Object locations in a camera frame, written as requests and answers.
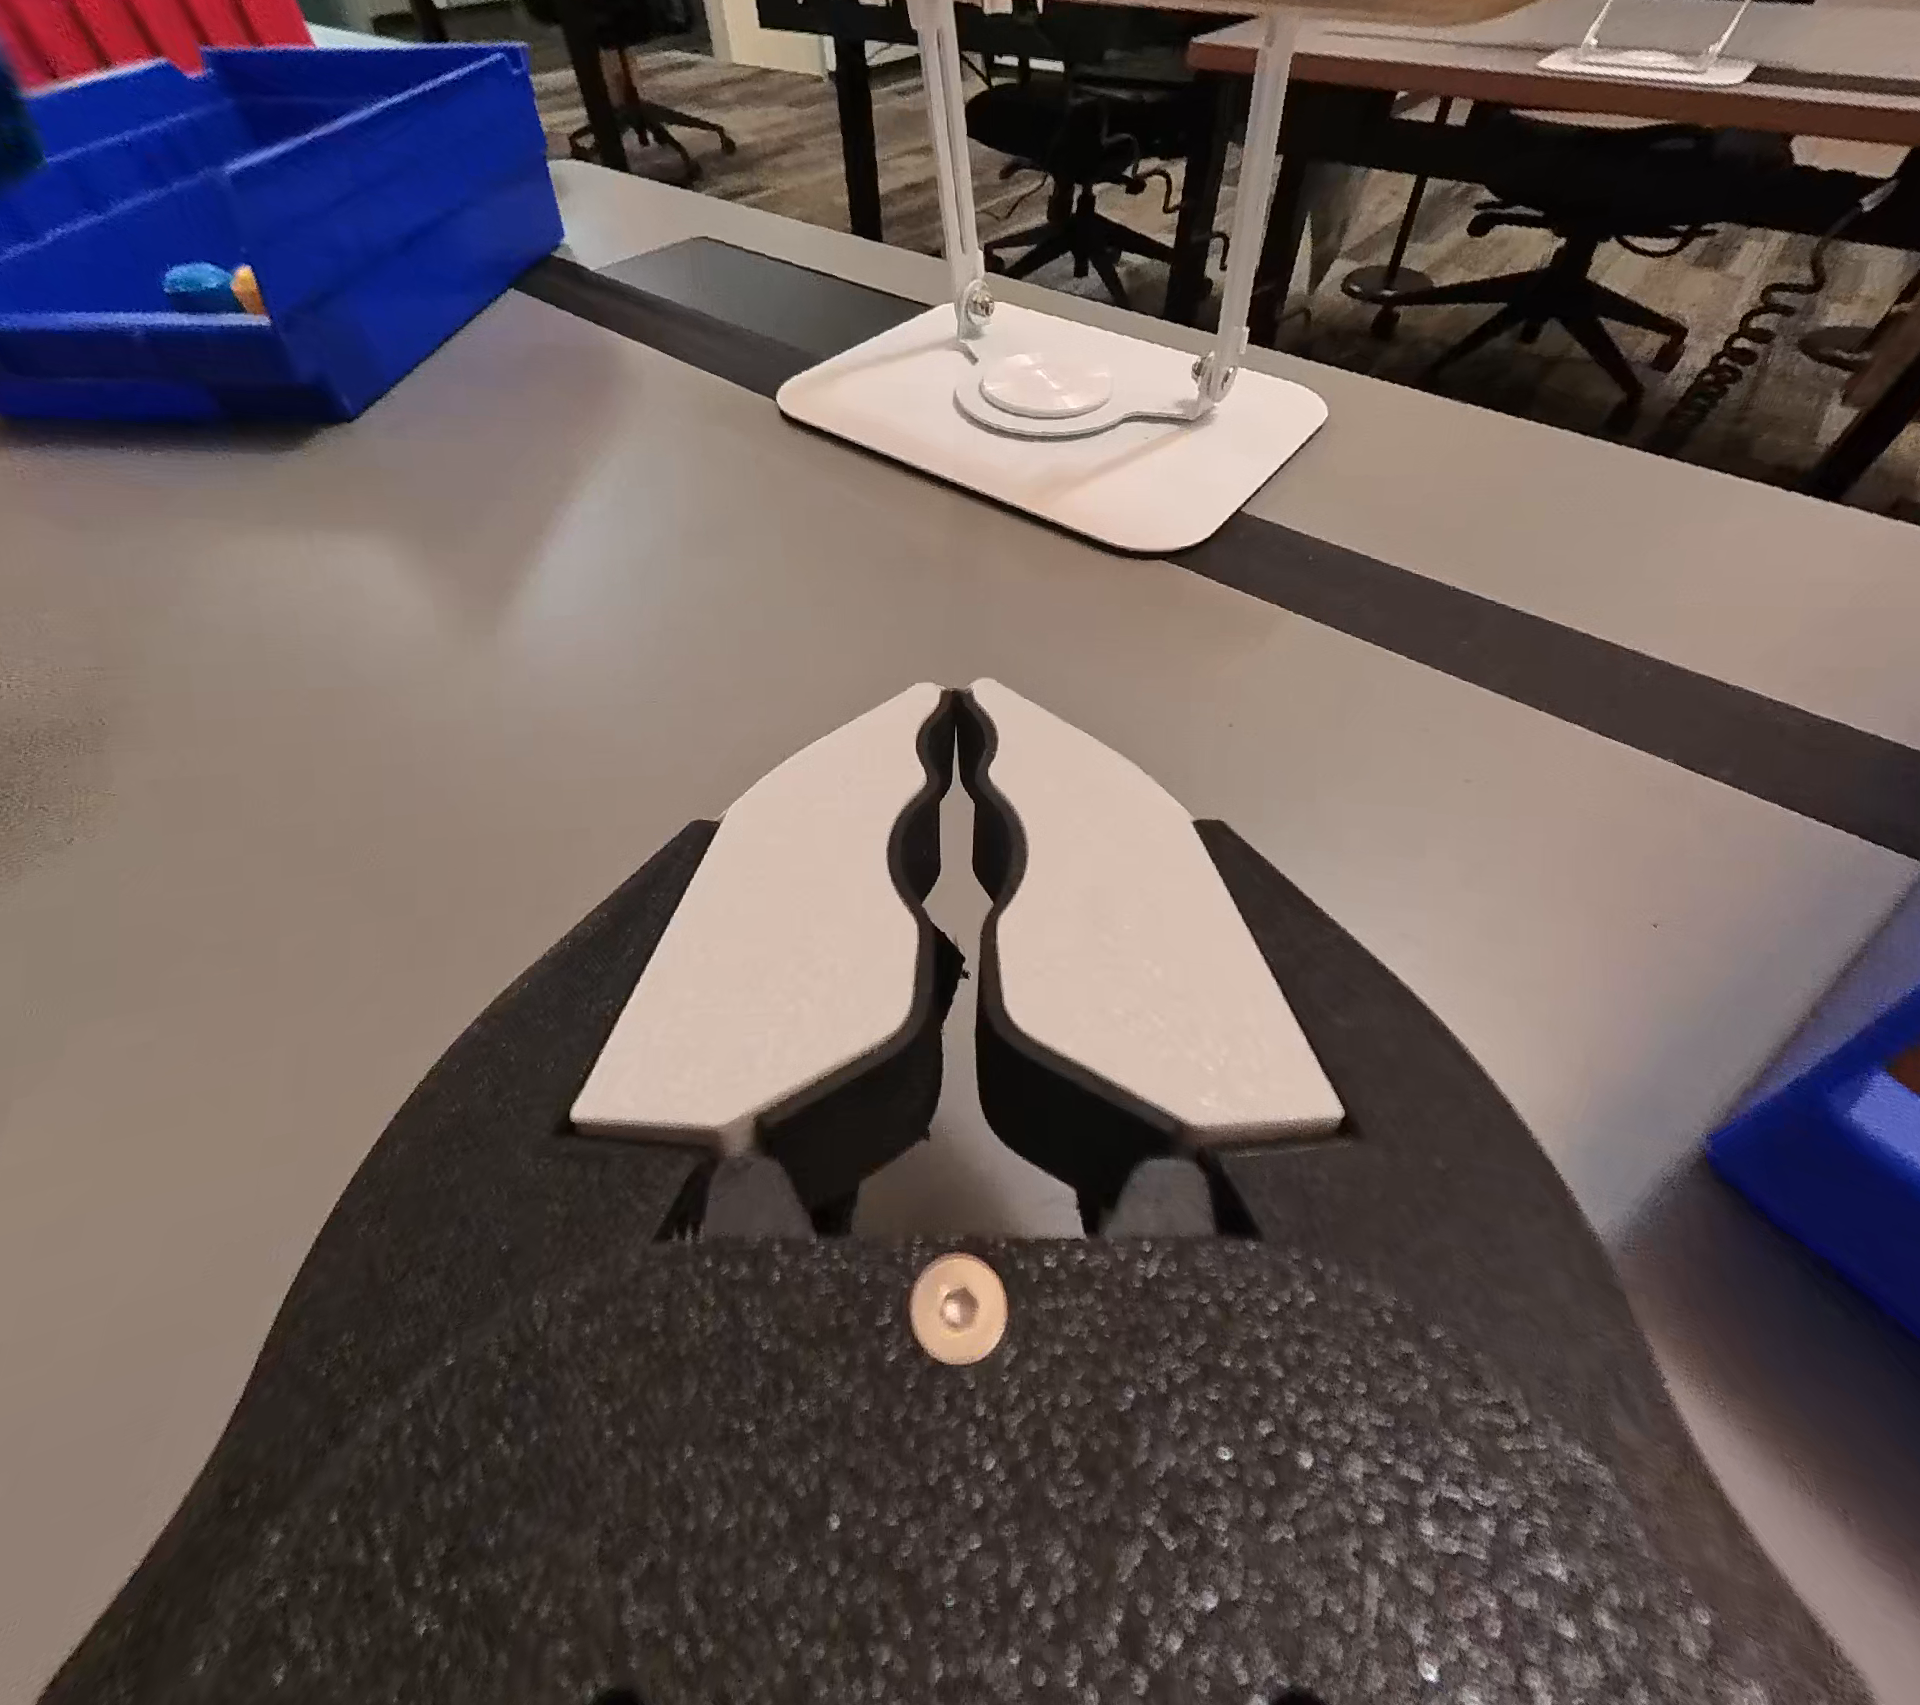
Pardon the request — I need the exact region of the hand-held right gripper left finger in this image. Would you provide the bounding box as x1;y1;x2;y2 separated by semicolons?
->
569;679;965;1238

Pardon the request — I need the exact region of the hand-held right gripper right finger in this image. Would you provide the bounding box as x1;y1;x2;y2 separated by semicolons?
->
955;677;1350;1238

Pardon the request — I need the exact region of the blue storage bin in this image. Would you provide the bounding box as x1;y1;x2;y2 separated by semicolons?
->
1705;1022;1920;1355
0;43;569;425

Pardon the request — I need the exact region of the pile of mega blocks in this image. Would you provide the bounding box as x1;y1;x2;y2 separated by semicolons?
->
162;259;275;323

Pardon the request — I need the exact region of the white document stand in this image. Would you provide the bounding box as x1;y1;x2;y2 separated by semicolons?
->
771;0;1407;559

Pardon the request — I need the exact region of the black office chair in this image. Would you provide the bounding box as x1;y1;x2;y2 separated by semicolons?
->
523;0;740;187
1338;107;1869;435
960;32;1210;309

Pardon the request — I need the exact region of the clear acrylic stand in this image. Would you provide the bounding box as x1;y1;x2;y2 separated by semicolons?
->
1535;0;1775;86

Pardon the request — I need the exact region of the dark desk cable flap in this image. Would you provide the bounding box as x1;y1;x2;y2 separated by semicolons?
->
596;235;969;368

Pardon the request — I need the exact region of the black coiled cable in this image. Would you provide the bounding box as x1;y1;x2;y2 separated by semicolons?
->
1641;272;1832;454

